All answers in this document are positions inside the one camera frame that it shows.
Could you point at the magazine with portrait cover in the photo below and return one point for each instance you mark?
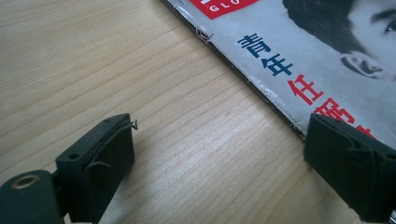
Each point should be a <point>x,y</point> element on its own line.
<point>299,53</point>

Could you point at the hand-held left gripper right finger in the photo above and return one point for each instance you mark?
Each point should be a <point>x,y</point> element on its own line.
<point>351,165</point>

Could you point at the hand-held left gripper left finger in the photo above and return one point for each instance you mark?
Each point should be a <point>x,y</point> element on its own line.
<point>99,161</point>

